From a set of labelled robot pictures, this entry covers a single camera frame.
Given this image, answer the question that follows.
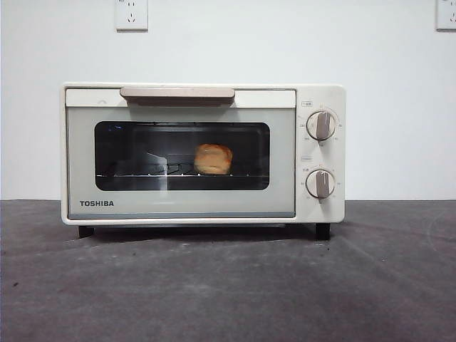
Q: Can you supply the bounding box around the metal wire oven rack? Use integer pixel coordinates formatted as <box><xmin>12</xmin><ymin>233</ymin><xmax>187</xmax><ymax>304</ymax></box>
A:
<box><xmin>95</xmin><ymin>162</ymin><xmax>268</xmax><ymax>178</ymax></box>

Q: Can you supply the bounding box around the golden brown bread loaf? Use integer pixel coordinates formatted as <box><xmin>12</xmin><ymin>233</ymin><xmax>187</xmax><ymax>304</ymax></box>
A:
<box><xmin>193</xmin><ymin>143</ymin><xmax>234</xmax><ymax>176</ymax></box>

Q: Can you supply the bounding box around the oven door with glass window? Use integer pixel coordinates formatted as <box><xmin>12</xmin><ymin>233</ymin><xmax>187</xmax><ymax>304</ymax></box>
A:
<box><xmin>65</xmin><ymin>86</ymin><xmax>297</xmax><ymax>219</ymax></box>

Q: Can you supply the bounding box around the cream oven control knob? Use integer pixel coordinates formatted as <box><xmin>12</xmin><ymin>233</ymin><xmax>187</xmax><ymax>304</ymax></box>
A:
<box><xmin>306</xmin><ymin>110</ymin><xmax>337</xmax><ymax>141</ymax></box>
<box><xmin>306</xmin><ymin>169</ymin><xmax>336</xmax><ymax>200</ymax></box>

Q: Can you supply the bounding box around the cream Toshiba toaster oven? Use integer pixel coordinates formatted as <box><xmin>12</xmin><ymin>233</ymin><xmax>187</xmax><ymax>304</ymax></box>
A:
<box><xmin>59</xmin><ymin>83</ymin><xmax>347</xmax><ymax>240</ymax></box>

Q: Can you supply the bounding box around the white wall socket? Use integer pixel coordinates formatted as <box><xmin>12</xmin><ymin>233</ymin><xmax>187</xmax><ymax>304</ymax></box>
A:
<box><xmin>114</xmin><ymin>0</ymin><xmax>149</xmax><ymax>32</ymax></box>
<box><xmin>435</xmin><ymin>0</ymin><xmax>456</xmax><ymax>31</ymax></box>

